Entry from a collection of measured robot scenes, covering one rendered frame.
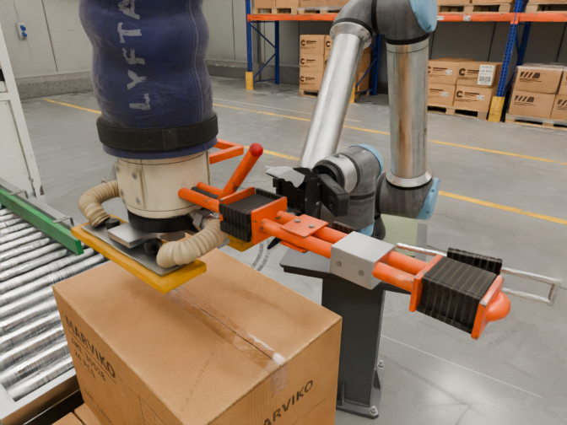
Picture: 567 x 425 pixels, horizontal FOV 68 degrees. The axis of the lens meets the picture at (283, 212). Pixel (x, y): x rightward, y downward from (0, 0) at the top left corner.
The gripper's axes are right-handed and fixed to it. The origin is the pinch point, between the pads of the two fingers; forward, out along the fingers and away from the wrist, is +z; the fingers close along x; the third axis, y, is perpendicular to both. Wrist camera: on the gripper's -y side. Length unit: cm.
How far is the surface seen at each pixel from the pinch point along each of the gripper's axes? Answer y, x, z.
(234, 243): 12.5, -11.4, -2.9
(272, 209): -1.8, 1.8, 1.3
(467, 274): -33.2, 2.3, 1.0
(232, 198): 5.8, 2.4, 3.2
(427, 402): -7, -124, -94
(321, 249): -14.0, 0.3, 4.6
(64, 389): 60, -66, 22
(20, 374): 82, -71, 27
